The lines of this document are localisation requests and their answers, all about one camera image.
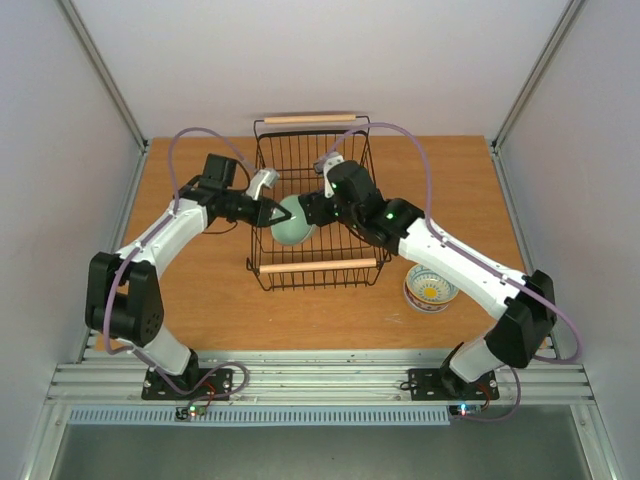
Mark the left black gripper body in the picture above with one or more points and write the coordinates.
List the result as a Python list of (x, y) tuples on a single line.
[(238, 214)]

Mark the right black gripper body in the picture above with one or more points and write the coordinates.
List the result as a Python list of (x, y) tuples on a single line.
[(310, 209)]

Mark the celadon green bowl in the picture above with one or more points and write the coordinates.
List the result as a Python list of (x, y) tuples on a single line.
[(296, 230)]

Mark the black wire dish rack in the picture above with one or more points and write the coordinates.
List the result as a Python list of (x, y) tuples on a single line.
[(332, 256)]

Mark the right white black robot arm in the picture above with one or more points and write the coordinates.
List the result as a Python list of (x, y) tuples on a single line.
[(519, 304)]

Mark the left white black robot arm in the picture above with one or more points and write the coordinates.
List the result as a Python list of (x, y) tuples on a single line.
[(123, 299)]

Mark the white blue patterned bowl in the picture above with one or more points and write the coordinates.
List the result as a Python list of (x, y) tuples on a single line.
[(427, 307)]

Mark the left small circuit board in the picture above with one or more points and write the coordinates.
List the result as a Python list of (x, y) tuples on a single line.
[(192, 412)]

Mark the small circuit board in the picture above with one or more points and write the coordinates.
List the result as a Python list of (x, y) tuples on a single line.
[(192, 412), (466, 410)]

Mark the right small circuit board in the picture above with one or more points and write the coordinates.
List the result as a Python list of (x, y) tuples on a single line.
[(466, 410)]

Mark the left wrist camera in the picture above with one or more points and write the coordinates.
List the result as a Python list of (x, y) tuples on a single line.
[(263, 178)]

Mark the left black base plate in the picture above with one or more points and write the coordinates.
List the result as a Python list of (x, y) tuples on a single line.
[(155, 388)]

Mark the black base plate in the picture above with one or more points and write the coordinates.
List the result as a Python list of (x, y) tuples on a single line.
[(155, 388), (428, 384)]

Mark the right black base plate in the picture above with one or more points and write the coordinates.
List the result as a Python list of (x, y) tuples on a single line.
[(428, 384)]

